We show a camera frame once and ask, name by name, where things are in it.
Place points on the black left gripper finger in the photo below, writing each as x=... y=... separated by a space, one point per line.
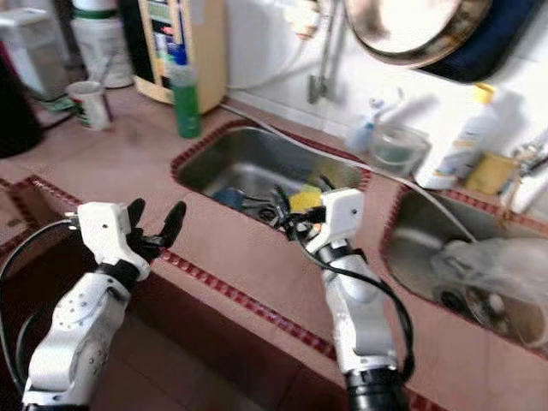
x=174 y=227
x=137 y=221

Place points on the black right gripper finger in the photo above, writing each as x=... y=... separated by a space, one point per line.
x=325 y=184
x=284 y=207

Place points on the yellow plastic bowl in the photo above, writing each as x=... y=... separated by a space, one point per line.
x=306 y=199

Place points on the teal rabbit mug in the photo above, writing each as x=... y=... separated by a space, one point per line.
x=227 y=197

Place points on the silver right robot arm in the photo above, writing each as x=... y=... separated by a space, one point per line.
x=360 y=317

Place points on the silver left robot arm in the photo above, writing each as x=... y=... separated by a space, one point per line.
x=77 y=334

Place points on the chrome kitchen faucet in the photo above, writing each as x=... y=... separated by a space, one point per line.
x=531 y=163

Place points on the clear toothbrush cup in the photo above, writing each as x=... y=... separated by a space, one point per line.
x=360 y=137

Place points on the small steel sink basin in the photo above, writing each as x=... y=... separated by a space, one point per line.
x=248 y=158

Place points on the clear plastic bucket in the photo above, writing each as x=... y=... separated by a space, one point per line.
x=398 y=152

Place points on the green dish soap bottle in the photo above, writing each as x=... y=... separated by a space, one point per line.
x=186 y=111

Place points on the white printed mug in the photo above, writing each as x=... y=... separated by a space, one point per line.
x=88 y=105

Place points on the white detergent bottle yellow cap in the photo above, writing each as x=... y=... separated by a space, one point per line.
x=462 y=141

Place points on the mustard yellow sponge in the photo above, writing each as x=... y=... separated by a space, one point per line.
x=490 y=174

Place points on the beige water filter appliance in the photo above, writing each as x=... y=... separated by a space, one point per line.
x=211 y=51

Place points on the dark hanging pan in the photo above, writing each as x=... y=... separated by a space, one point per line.
x=411 y=34

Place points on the white plastic jar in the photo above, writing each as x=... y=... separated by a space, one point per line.
x=100 y=51

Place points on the clear plastic bag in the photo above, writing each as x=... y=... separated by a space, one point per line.
x=497 y=265

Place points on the grey plastic canister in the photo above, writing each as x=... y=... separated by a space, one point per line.
x=34 y=51

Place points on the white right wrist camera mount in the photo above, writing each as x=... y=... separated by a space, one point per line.
x=342 y=214

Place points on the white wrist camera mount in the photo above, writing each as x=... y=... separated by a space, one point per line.
x=103 y=231
x=342 y=214

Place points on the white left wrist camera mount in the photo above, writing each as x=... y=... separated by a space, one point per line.
x=103 y=231

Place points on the chrome wall tap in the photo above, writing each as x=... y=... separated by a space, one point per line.
x=318 y=86

